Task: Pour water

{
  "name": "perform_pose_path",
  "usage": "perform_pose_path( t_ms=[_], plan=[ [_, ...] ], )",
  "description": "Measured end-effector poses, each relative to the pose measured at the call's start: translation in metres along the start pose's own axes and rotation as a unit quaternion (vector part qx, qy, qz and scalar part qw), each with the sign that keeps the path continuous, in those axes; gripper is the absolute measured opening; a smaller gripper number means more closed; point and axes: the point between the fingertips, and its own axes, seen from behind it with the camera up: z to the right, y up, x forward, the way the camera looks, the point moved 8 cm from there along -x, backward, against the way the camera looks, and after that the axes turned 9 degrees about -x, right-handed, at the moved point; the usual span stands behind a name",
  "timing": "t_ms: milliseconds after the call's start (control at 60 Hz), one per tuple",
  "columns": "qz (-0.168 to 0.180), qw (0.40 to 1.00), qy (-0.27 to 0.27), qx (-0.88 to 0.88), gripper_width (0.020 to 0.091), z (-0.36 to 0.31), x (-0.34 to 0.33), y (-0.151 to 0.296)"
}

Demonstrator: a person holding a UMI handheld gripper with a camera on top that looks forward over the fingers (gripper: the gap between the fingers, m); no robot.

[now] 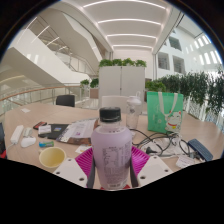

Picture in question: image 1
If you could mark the purple drink bottle black cap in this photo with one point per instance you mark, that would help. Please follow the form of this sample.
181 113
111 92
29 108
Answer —
111 153

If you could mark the white power strip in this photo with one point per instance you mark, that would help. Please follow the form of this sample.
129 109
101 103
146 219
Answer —
16 134

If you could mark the cream yellow mug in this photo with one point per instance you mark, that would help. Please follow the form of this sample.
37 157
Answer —
52 157

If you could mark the green tote bag cat print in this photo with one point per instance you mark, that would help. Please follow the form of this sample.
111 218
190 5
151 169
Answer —
163 111

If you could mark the clear shaker bottle white lid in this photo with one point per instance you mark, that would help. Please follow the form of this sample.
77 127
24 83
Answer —
134 113

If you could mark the white printed booklet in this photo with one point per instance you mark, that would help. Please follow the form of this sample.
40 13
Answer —
78 130

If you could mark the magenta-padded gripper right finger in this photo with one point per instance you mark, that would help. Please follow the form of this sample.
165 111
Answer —
153 170

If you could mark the small red black device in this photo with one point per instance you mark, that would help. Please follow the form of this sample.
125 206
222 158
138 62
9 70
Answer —
39 125

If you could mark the black and red chair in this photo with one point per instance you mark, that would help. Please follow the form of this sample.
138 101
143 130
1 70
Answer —
2 143

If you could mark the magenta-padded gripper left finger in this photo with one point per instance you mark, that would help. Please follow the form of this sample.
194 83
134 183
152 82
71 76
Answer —
71 171

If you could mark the white cabinet topped with plants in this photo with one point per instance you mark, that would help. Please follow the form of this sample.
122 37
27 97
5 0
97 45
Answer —
121 81

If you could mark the white computer mouse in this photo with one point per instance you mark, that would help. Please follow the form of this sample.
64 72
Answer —
28 142

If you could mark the black office chair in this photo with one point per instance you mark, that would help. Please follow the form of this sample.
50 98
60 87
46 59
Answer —
65 100

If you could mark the green potted plant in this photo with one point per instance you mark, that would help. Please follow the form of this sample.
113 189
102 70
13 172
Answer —
90 83

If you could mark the black notebook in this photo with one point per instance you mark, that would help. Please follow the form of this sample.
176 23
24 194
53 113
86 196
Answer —
56 130

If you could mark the white labelled packet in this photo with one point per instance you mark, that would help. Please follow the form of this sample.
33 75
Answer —
185 161

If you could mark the row of green hedge plants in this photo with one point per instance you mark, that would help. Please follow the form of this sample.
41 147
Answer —
196 90

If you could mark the white chair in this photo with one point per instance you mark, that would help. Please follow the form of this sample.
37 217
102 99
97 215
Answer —
113 102

